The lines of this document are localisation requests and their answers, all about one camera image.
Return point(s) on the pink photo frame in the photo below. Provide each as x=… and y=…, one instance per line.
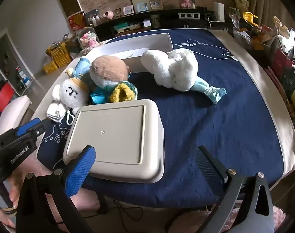
x=128, y=10

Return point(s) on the yellow toy chair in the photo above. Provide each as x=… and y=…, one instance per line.
x=250, y=18

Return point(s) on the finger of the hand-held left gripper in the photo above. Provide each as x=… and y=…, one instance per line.
x=28, y=125
x=37, y=132

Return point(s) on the stack of blue white boxes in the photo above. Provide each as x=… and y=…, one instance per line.
x=23, y=77

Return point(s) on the glass dome with flowers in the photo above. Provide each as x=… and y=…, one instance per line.
x=88, y=40

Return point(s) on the green yellow striped plush toy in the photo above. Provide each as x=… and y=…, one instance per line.
x=123, y=92

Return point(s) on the white security camera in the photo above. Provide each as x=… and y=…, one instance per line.
x=193, y=3

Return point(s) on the pink plush toy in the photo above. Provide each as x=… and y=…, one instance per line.
x=185, y=0

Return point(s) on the dark red box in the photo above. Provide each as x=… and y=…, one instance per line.
x=281, y=60

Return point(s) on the red yellow printed bag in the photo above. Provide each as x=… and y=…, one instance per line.
x=76, y=21

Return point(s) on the wooden photo frame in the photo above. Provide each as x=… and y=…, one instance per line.
x=156, y=4

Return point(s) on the white fluffy plush doll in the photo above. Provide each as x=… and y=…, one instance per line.
x=171, y=70

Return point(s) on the white cardboard box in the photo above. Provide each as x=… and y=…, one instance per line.
x=137, y=46

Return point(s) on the black television cabinet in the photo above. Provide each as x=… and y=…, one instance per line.
x=171, y=21

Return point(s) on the navy blue blanket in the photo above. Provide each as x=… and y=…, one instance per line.
x=210, y=138

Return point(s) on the beige curtain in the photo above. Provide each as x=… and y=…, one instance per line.
x=266, y=4

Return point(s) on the beige plastic box lid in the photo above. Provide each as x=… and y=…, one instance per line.
x=113, y=138

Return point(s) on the white triple picture frame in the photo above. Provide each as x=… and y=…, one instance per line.
x=189, y=15

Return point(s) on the teal flat box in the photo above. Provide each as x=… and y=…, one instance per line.
x=126, y=26

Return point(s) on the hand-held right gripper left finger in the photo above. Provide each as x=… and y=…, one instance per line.
x=80, y=170

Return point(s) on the cream giraffe plush toy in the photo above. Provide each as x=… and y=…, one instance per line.
x=240, y=2

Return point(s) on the black mug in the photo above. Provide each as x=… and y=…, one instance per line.
x=155, y=21

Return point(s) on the small dark photo frame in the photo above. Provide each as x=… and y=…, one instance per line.
x=117, y=12

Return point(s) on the person's left hand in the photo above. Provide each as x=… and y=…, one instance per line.
x=16, y=187

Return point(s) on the white cube box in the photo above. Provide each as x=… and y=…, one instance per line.
x=147, y=23

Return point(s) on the dark blue printed box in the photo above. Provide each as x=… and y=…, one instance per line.
x=91, y=14

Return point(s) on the dark green bag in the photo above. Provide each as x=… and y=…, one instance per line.
x=289, y=80

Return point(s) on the red chair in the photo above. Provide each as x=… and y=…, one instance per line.
x=3, y=94

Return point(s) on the white bear plush blue hat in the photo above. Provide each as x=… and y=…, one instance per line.
x=69, y=92

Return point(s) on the pile of assorted toys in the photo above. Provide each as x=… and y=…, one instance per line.
x=259, y=36

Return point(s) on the blue photo frame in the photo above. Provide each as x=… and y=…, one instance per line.
x=142, y=7

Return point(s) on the white cloth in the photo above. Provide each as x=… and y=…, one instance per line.
x=55, y=112

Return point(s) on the yellow plastic crate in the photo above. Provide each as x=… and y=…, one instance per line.
x=50, y=68
x=55, y=48
x=62, y=58

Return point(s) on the brown headed plush toy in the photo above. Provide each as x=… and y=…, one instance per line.
x=111, y=71

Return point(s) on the white upright appliance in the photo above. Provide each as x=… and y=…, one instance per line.
x=219, y=11

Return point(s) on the pink round ornament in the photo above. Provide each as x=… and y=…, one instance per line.
x=108, y=15

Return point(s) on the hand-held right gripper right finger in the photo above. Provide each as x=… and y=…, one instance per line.
x=208, y=162

